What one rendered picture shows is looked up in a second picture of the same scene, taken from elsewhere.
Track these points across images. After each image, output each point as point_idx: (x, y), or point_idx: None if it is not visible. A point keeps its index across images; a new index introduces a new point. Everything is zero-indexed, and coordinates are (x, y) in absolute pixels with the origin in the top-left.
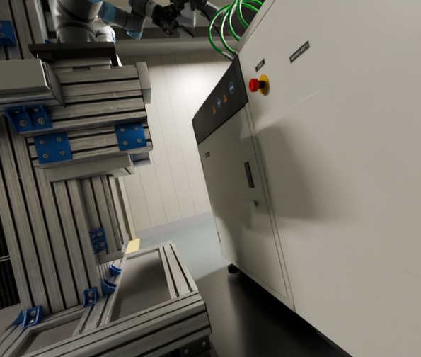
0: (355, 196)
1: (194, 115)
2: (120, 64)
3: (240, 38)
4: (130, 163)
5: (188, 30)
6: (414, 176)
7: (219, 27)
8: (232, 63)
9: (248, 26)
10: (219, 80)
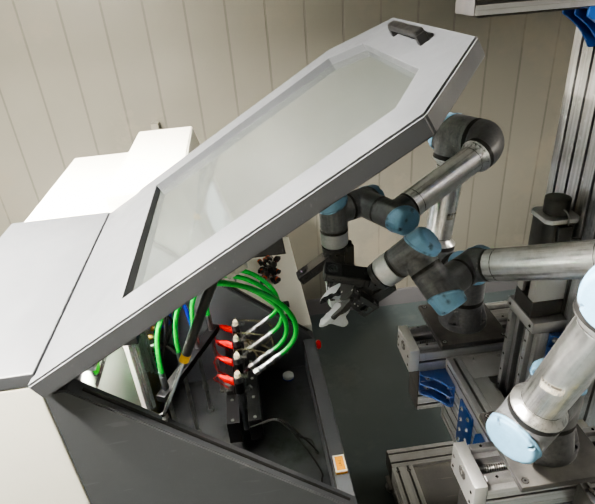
0: None
1: (346, 496)
2: (534, 374)
3: (309, 318)
4: (444, 419)
5: (326, 313)
6: None
7: (284, 313)
8: (314, 339)
9: (307, 310)
10: (320, 363)
